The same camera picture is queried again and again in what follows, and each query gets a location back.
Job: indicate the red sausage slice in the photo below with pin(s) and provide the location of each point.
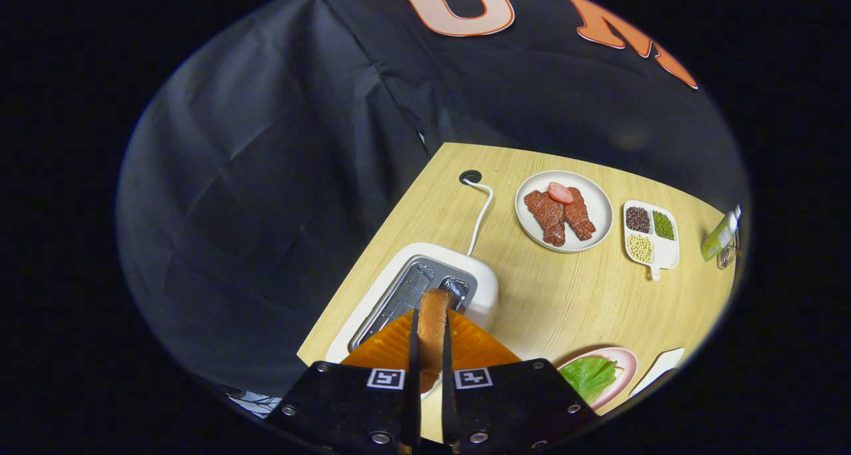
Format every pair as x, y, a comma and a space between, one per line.
560, 193

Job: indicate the brown meat piece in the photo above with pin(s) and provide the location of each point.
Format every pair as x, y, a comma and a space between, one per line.
580, 217
546, 219

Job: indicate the white leaf-shaped plate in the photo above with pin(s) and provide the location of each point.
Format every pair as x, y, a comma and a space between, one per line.
661, 368

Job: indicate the pile of yellow soybeans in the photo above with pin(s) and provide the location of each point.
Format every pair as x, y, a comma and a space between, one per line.
640, 248

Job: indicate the green and silver bottle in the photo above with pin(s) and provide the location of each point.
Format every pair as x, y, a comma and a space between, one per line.
718, 237

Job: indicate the grey round plate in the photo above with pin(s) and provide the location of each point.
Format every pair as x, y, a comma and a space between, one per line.
598, 209

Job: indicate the black backdrop cloth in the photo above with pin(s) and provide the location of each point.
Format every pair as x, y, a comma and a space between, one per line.
266, 175

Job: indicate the green lettuce leaf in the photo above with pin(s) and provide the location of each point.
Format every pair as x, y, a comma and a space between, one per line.
588, 378

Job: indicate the toasted bread slice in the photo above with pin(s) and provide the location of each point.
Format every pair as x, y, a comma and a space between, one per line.
432, 335

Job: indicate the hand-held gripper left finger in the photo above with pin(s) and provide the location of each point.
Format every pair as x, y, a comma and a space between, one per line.
413, 402

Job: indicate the pile of green mung beans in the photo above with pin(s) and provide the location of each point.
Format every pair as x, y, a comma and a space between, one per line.
663, 225

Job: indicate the white divided dish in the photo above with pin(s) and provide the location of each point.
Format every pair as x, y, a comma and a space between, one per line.
667, 252

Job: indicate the pile of dark red beans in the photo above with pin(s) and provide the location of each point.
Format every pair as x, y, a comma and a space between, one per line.
637, 219

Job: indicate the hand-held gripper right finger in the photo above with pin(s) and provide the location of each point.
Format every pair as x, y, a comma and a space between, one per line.
448, 402

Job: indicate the white toaster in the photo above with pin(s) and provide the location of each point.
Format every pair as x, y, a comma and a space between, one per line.
485, 289

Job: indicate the pink round plate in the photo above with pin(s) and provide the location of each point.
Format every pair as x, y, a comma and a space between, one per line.
625, 372

